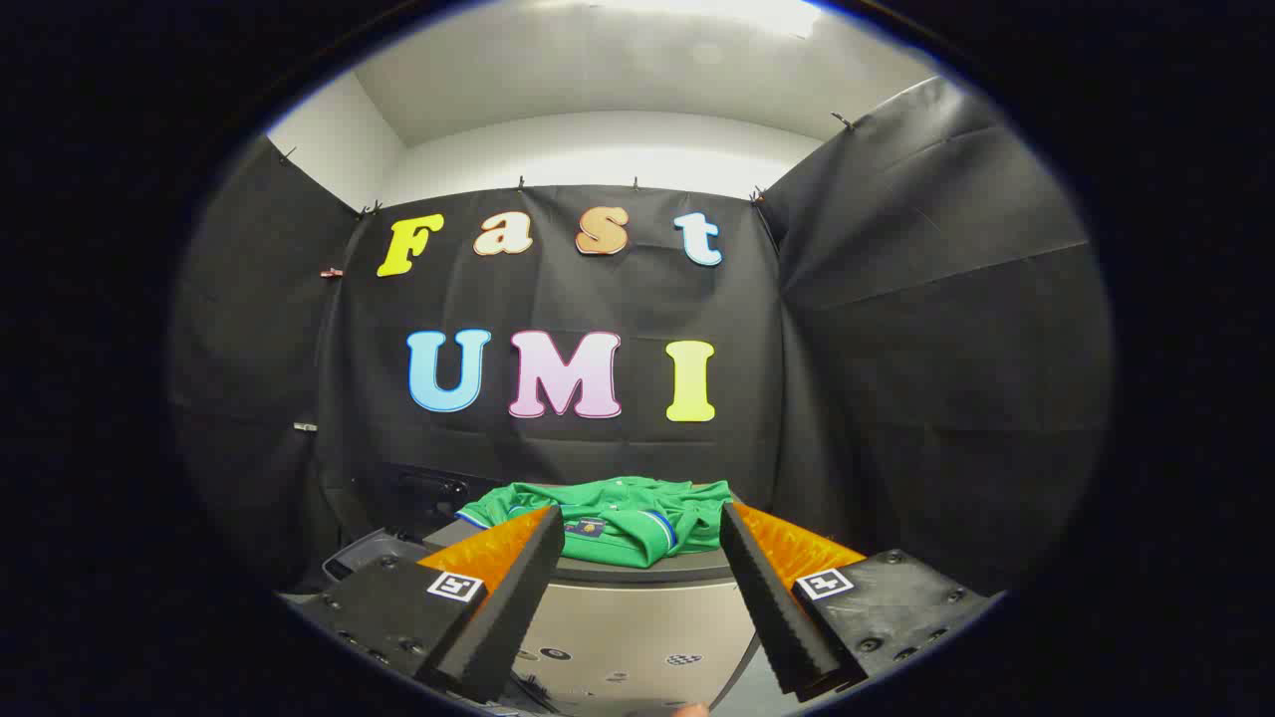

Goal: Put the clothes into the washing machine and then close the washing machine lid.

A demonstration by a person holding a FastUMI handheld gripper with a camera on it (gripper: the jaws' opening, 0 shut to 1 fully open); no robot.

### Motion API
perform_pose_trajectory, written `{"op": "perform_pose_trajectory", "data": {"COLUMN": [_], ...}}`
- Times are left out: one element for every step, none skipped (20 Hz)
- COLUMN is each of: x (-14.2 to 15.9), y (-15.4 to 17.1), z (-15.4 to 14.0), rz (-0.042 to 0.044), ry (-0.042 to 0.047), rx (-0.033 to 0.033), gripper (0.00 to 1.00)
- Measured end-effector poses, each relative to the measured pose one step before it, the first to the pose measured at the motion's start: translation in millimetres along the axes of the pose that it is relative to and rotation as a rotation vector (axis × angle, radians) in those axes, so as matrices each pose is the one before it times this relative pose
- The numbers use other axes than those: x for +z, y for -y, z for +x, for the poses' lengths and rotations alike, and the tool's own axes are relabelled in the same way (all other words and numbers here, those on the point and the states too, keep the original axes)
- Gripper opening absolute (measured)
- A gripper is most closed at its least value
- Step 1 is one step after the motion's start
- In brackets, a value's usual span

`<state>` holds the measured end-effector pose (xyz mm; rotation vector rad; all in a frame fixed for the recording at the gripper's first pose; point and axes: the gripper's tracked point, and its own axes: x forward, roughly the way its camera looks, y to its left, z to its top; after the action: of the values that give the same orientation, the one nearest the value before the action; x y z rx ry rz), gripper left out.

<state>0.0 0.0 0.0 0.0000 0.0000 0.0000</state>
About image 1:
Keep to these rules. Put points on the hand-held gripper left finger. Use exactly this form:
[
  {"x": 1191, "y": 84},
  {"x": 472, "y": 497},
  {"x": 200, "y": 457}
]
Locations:
[{"x": 518, "y": 597}]

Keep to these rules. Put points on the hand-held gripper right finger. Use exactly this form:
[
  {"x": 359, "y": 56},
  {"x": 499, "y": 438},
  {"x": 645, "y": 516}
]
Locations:
[{"x": 767, "y": 597}]

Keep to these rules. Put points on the green polo shirt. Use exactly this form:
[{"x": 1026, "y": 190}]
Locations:
[{"x": 628, "y": 508}]

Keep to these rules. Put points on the grey cabinet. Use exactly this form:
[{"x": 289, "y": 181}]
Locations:
[{"x": 637, "y": 617}]

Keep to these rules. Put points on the black backdrop cloth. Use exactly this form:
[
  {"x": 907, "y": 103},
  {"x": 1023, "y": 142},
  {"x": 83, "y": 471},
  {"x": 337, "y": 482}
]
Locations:
[{"x": 637, "y": 289}]

